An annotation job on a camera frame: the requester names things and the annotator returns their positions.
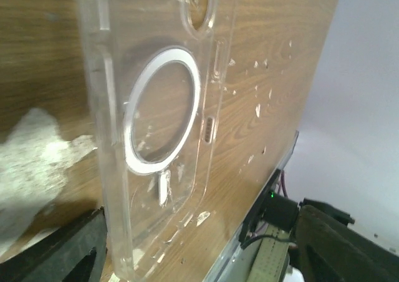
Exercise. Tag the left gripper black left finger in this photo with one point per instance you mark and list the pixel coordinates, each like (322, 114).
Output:
(75, 252)

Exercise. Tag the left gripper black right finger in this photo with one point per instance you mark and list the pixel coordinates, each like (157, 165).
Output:
(329, 251)

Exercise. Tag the clear magsafe phone case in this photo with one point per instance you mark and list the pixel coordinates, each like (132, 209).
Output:
(123, 41)

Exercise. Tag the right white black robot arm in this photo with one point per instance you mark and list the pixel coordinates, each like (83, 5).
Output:
(283, 213)

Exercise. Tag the grey slotted cable duct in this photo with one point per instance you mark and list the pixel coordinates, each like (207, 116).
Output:
(271, 262)

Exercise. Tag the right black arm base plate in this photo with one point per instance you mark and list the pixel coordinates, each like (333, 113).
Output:
(254, 215)

